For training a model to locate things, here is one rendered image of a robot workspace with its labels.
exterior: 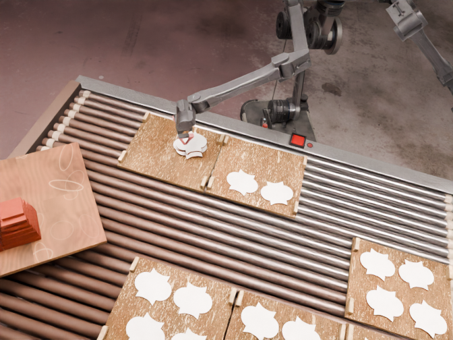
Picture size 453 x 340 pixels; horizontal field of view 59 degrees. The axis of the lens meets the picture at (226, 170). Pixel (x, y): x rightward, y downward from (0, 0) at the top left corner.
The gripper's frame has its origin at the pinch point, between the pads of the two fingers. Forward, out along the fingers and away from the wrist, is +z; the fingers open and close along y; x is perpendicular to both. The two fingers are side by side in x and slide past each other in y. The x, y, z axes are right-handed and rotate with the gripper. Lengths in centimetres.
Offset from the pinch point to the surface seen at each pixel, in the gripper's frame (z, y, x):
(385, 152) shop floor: 104, 37, -180
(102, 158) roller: 12.1, 3.7, 36.6
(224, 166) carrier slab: 10.6, -13.8, -16.9
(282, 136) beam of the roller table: 13, 0, -52
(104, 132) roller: 12.1, 19.6, 33.9
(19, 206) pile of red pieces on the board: -17, -34, 63
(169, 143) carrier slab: 10.4, 5.2, 5.2
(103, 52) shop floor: 102, 198, 28
